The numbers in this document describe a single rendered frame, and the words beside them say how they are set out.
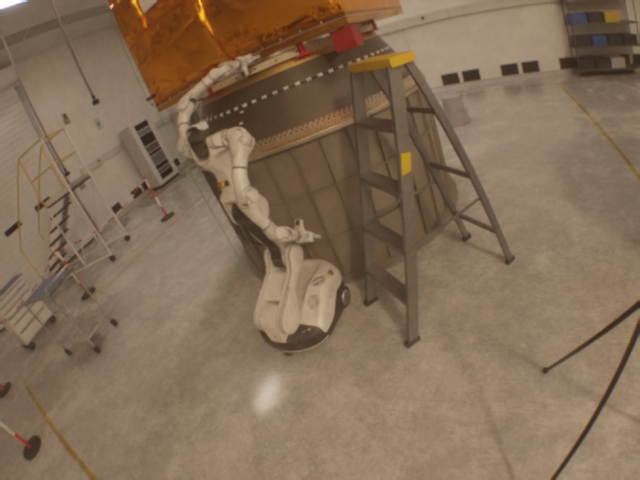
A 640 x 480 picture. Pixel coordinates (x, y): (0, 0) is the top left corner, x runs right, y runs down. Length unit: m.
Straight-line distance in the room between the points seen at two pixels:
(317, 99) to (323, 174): 0.50
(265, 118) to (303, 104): 0.28
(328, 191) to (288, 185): 0.28
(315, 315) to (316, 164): 0.98
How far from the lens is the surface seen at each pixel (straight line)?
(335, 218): 2.46
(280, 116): 2.31
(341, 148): 2.28
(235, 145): 1.68
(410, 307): 1.94
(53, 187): 9.44
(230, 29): 2.51
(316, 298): 2.18
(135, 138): 9.79
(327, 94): 2.32
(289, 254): 2.12
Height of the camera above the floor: 1.66
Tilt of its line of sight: 30 degrees down
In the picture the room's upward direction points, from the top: 24 degrees counter-clockwise
